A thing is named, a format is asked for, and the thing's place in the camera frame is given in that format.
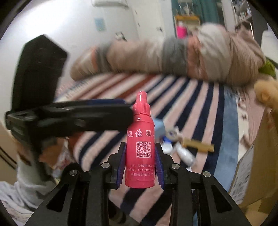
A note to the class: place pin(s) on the pink spray bottle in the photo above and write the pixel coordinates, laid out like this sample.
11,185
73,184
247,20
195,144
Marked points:
140,146

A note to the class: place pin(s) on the tan plush toy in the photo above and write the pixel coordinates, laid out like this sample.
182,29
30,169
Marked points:
267,93

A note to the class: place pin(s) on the white small bottle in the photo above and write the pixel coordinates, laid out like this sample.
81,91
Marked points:
185,155

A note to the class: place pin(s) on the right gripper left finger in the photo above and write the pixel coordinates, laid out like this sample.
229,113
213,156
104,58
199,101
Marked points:
117,164

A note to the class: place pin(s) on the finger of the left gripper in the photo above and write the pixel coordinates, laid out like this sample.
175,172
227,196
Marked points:
102,116

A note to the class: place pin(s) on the light blue square device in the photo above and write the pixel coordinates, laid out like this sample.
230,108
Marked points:
160,130

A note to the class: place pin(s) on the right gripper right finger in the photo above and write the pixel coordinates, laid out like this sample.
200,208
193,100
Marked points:
163,166

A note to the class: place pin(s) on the green plush toy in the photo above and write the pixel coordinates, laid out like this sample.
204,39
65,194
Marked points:
269,68

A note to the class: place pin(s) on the gold rectangular bar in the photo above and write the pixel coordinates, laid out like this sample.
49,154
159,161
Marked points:
202,147

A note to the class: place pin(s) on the cardboard box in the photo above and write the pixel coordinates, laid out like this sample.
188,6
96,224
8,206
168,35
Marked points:
256,173

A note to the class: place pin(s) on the crumpled white wrapper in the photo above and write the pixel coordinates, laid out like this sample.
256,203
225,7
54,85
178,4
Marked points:
172,135

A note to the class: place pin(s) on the rolled beige patchwork duvet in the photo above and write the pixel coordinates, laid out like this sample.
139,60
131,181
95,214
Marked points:
212,54

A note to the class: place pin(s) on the pink cup on shelf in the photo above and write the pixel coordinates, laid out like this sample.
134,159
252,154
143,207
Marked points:
181,32

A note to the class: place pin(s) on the striped plush blanket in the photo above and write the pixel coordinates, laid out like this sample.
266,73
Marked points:
202,111

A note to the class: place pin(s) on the yellow shelf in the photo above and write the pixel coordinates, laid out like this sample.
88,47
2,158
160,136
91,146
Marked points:
190,22

